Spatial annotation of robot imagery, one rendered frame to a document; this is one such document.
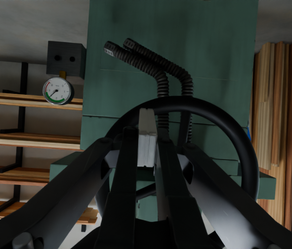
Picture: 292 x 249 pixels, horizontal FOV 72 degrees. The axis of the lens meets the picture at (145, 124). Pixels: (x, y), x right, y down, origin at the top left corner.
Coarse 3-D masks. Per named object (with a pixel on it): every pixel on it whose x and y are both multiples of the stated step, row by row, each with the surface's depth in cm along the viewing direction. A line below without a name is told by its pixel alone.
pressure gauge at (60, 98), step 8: (64, 72) 47; (48, 80) 44; (56, 80) 45; (64, 80) 44; (48, 88) 45; (56, 88) 45; (64, 88) 45; (72, 88) 46; (48, 96) 45; (56, 96) 45; (64, 96) 45; (72, 96) 46; (56, 104) 45; (64, 104) 47
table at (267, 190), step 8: (80, 152) 70; (64, 160) 56; (72, 160) 57; (56, 168) 51; (240, 168) 62; (112, 176) 52; (144, 176) 46; (152, 176) 46; (232, 176) 53; (240, 176) 53; (264, 176) 54; (136, 184) 43; (144, 184) 43; (240, 184) 53; (264, 184) 53; (272, 184) 54; (264, 192) 54; (272, 192) 54
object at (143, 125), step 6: (144, 108) 22; (144, 114) 20; (144, 120) 18; (138, 126) 19; (144, 126) 17; (144, 132) 15; (138, 138) 15; (144, 138) 15; (138, 144) 16; (144, 144) 16; (138, 150) 16; (144, 150) 16; (138, 156) 16; (144, 156) 16; (138, 162) 16; (144, 162) 16
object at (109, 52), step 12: (108, 48) 41; (120, 48) 41; (132, 48) 41; (144, 48) 41; (132, 60) 40; (144, 60) 40; (156, 60) 40; (156, 72) 39; (168, 72) 41; (180, 72) 39; (168, 84) 40; (192, 84) 40; (192, 96) 40; (192, 120) 40
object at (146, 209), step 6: (144, 198) 43; (150, 198) 43; (156, 198) 43; (138, 204) 43; (144, 204) 43; (150, 204) 43; (156, 204) 43; (138, 210) 43; (144, 210) 43; (150, 210) 43; (156, 210) 43; (138, 216) 43; (144, 216) 43; (150, 216) 43; (156, 216) 43
